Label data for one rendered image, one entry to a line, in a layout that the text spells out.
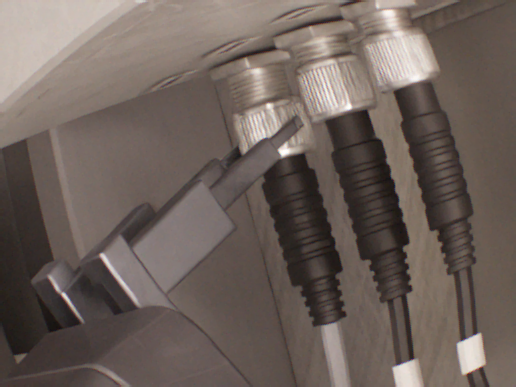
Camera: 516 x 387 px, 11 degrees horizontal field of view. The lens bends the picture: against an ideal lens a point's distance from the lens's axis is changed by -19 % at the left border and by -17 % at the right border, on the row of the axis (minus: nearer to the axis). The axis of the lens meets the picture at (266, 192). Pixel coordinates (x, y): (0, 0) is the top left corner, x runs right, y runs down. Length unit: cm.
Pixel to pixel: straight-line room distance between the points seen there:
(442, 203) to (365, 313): 13
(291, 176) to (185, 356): 7
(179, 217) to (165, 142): 13
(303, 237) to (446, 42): 6
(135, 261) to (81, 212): 14
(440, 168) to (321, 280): 7
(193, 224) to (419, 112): 6
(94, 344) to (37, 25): 10
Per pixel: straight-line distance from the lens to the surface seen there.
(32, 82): 56
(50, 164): 76
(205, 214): 64
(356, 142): 63
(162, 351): 60
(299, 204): 67
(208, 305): 77
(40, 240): 172
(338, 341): 67
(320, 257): 67
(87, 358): 61
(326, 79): 63
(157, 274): 63
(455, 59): 66
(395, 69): 60
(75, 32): 52
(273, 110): 66
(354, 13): 60
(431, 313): 70
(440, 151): 60
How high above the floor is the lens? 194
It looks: 40 degrees down
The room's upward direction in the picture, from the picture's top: 6 degrees clockwise
